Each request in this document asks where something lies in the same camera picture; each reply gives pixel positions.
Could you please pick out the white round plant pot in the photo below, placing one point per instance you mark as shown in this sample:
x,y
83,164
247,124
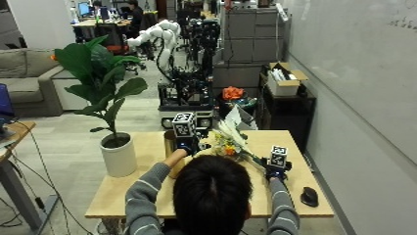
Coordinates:
x,y
118,158

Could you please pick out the white marker cube glove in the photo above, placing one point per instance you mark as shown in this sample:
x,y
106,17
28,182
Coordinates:
x,y
184,124
279,156

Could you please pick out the white marker cube left glove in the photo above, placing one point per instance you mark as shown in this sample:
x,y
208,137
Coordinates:
x,y
184,124

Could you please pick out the person's left hand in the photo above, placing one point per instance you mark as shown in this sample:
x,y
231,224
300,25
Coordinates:
x,y
188,146

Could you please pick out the open cardboard box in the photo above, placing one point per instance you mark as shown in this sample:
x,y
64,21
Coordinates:
x,y
284,80

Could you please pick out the the person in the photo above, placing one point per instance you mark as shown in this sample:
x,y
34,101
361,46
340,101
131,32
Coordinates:
x,y
212,196

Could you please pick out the white wall board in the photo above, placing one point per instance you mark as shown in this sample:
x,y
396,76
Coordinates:
x,y
360,65

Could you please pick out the wooden office desk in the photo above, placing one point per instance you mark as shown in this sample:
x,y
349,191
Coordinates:
x,y
102,23

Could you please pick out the grey sofa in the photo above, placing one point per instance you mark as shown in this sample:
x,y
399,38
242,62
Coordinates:
x,y
28,81

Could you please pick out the person's right hand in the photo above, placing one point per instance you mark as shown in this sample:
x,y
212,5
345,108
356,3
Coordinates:
x,y
278,173

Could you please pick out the lit computer monitor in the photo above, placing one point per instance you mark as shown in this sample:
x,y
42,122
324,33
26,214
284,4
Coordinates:
x,y
84,9

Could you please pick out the blue laptop screen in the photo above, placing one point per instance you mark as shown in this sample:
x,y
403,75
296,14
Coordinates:
x,y
6,101

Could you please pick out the black office chair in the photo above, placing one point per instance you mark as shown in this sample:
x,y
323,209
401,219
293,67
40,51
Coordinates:
x,y
111,37

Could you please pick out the green broad-leaf plant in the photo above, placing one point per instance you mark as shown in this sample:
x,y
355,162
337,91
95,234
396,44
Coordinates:
x,y
98,75

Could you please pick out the black cabinet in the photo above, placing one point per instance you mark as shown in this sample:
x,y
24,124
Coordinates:
x,y
287,111

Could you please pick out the wooden side desk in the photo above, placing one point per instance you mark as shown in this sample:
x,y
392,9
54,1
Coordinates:
x,y
12,153

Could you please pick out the black robot cart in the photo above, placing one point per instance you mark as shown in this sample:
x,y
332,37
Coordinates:
x,y
188,88

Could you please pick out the orange cloth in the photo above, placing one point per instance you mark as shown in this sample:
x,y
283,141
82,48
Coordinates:
x,y
232,93

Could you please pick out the grey filing cabinets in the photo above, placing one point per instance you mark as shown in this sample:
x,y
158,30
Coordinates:
x,y
254,39

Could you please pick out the black computer mouse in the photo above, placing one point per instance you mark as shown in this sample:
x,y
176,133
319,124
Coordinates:
x,y
309,197

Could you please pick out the white marker cube right glove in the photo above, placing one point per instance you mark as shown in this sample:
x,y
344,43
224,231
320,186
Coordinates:
x,y
279,156

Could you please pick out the white and yellow flower bouquet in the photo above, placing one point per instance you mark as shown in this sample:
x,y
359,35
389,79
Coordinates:
x,y
230,142

